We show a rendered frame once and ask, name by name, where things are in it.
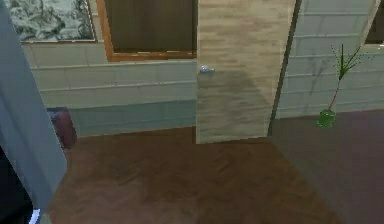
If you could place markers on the wood framed window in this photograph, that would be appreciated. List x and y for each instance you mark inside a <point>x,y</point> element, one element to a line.
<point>150,26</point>

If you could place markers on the dark red bin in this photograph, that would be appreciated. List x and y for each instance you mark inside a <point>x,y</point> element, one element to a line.
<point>63,128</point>

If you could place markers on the pale wooden room door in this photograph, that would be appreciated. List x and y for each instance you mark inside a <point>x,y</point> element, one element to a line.
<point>240,66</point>

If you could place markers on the house plant in green pot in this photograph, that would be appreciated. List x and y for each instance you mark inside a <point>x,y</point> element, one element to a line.
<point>328,115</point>

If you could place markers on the pale framed window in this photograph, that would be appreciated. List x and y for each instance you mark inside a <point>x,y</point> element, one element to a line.
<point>375,25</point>

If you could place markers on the framed grey landscape picture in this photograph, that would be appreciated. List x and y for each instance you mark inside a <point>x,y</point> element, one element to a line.
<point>50,20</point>

